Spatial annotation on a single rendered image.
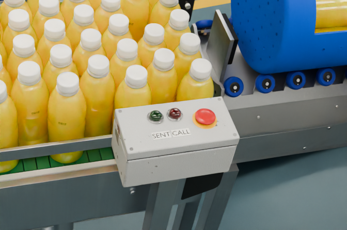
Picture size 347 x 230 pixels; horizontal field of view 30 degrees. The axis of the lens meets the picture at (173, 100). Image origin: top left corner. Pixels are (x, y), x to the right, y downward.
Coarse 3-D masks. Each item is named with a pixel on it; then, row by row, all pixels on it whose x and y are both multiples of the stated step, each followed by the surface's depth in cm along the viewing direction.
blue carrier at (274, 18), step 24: (240, 0) 145; (264, 0) 133; (288, 0) 125; (312, 0) 126; (240, 24) 147; (264, 24) 134; (288, 24) 126; (312, 24) 127; (240, 48) 148; (264, 48) 136; (288, 48) 129; (312, 48) 131; (336, 48) 133; (264, 72) 138
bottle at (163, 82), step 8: (152, 64) 124; (152, 72) 123; (160, 72) 123; (168, 72) 123; (176, 72) 125; (152, 80) 124; (160, 80) 123; (168, 80) 124; (176, 80) 125; (152, 88) 124; (160, 88) 124; (168, 88) 125; (176, 88) 127; (152, 96) 126; (160, 96) 125; (168, 96) 126; (152, 104) 127
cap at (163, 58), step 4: (160, 48) 123; (164, 48) 123; (156, 52) 122; (160, 52) 123; (164, 52) 123; (168, 52) 123; (172, 52) 123; (156, 56) 122; (160, 56) 122; (164, 56) 122; (168, 56) 122; (172, 56) 122; (156, 60) 122; (160, 60) 121; (164, 60) 121; (168, 60) 121; (172, 60) 122; (156, 64) 122; (160, 64) 122; (164, 64) 121; (168, 64) 122; (164, 68) 122
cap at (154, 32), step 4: (148, 24) 128; (152, 24) 128; (156, 24) 128; (148, 28) 127; (152, 28) 127; (156, 28) 127; (160, 28) 127; (144, 32) 127; (148, 32) 126; (152, 32) 126; (156, 32) 126; (160, 32) 126; (148, 36) 126; (152, 36) 126; (156, 36) 126; (160, 36) 126; (148, 40) 127; (152, 40) 126; (156, 40) 126; (160, 40) 127
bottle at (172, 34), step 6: (168, 24) 133; (168, 30) 132; (174, 30) 132; (180, 30) 132; (186, 30) 133; (168, 36) 132; (174, 36) 132; (180, 36) 132; (168, 42) 133; (174, 42) 132; (168, 48) 133; (174, 48) 133
